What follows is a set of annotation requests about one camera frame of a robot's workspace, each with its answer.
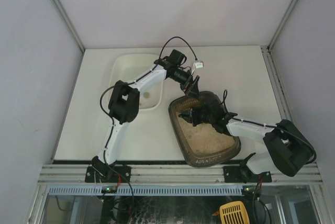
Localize yellow slotted scoop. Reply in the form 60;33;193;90
219;201;250;224

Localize grey-green litter clump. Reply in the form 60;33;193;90
143;92;150;98

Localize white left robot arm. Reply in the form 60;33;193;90
92;49;204;178

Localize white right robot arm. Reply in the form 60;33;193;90
179;96;317;177

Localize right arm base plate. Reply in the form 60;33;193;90
223;166;272;183

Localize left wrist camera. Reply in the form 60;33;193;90
192;60;204;74

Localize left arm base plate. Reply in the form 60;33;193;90
84;166;131;183

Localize grey slotted cable duct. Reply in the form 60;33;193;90
49;185;243;196

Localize brown litter box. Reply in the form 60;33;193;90
168;96;241;167

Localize aluminium frame rail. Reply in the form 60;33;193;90
38;164;323;185

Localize white plastic tub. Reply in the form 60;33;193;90
108;53;163;111

